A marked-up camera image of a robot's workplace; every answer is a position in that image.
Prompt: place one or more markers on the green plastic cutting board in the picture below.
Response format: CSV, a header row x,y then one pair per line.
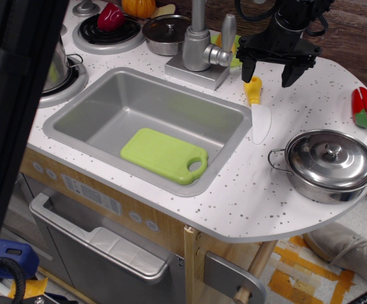
x,y
176,160

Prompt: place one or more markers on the dark red toy pepper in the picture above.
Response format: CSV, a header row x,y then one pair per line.
x,y
111,18

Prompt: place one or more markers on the black camera mount frame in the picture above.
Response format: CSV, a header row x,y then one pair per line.
x,y
29,32

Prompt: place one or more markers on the small steel pot with lid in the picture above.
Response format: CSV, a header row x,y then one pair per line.
x,y
165,34

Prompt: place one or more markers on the grey towel bar bracket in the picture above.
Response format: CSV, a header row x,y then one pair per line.
x,y
227,278

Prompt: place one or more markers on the silver stove knob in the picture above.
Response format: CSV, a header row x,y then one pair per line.
x,y
85,8

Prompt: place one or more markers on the black coil stove burner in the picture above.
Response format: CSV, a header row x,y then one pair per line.
x,y
89,38

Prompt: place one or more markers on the grey sneaker shoe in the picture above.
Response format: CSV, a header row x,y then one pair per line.
x,y
339,246

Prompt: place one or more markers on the steel kettle on burner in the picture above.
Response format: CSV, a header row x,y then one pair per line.
x,y
60,70

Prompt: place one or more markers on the blue clamp with black cable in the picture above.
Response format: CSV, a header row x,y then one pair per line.
x,y
18,261

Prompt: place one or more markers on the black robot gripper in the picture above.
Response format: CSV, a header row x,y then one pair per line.
x,y
280,43

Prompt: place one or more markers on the silver toy faucet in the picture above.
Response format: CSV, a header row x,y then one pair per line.
x,y
201,62

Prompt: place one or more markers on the grey toy sink basin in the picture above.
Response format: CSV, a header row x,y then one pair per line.
x,y
104,117

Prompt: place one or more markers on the orange toy pumpkin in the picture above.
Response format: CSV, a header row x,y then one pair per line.
x,y
139,8

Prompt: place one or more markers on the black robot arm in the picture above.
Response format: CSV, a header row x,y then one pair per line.
x,y
314,9

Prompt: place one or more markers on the yellow handled white toy knife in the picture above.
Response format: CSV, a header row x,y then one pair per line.
x,y
261,115

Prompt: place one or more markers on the red green toy pepper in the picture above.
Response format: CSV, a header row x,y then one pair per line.
x,y
359,106

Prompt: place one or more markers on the grey front stove burner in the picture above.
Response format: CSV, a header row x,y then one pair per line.
x,y
70,88

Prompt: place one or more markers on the grey toy dishwasher door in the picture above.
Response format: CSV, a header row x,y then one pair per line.
x,y
105,261

